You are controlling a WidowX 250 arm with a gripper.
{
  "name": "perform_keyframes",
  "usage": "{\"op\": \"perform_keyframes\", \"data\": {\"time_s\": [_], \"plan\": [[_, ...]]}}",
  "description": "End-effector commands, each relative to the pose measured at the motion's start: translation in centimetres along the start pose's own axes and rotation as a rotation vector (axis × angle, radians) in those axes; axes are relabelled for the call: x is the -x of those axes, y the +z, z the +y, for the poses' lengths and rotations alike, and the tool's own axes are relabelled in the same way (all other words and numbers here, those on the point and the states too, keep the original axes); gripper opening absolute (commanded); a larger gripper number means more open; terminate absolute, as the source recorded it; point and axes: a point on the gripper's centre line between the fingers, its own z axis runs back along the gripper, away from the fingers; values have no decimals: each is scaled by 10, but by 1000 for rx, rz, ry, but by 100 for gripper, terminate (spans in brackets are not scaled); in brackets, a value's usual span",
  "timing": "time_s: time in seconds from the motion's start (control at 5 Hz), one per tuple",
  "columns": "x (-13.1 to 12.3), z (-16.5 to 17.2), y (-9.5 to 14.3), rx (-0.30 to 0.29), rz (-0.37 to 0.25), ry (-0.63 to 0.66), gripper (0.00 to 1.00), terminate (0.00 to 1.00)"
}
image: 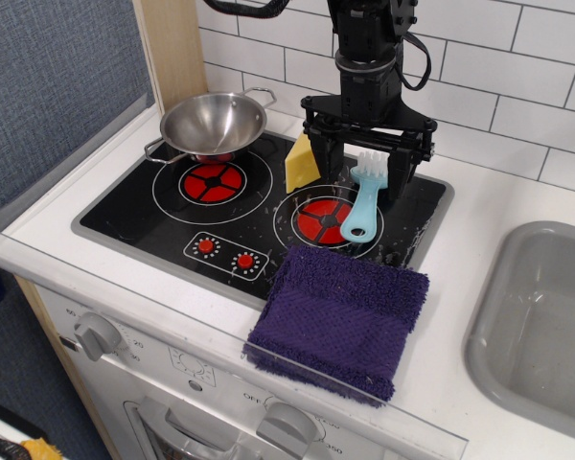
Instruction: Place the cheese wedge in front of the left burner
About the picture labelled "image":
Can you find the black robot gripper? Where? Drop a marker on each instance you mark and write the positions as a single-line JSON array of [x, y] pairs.
[[369, 112]]

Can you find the yellow toy cheese wedge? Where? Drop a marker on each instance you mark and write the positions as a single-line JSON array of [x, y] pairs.
[[300, 165]]

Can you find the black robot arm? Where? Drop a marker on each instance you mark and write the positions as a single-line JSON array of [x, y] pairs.
[[371, 34]]

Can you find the light blue dish brush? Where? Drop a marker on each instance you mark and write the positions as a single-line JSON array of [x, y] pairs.
[[371, 175]]

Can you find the stainless steel pot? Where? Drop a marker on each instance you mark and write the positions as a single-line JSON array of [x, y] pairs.
[[211, 128]]

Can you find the black toy stovetop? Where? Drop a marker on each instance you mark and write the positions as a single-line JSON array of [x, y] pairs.
[[227, 227]]

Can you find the purple folded towel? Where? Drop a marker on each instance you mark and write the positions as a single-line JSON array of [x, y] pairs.
[[338, 323]]

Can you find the grey toy sink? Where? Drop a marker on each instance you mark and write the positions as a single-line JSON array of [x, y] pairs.
[[520, 351]]

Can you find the grey right oven knob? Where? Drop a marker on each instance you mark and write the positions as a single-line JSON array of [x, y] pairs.
[[288, 429]]

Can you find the grey oven knob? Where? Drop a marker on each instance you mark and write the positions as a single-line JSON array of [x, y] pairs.
[[96, 335], [288, 429]]

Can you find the white toy oven front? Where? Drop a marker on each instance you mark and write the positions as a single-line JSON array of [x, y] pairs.
[[151, 400]]

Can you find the grey left oven knob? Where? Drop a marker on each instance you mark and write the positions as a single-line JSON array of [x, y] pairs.
[[96, 335]]

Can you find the yellow black object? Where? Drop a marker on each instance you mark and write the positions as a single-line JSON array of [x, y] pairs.
[[33, 449]]

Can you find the wooden side post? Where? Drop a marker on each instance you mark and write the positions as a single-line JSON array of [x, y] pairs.
[[172, 46]]

